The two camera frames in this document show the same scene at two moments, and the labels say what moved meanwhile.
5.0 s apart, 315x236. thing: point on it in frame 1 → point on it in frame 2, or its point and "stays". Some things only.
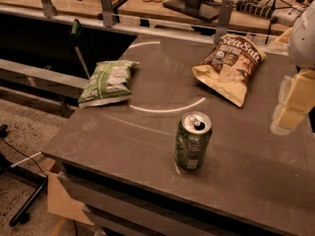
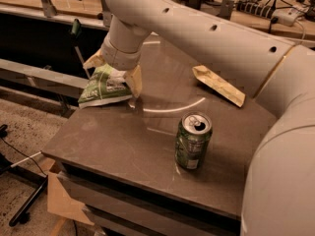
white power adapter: (285, 17) stays
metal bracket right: (224, 19) stays
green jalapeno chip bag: (111, 80) stays
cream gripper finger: (295, 99) → (122, 60)
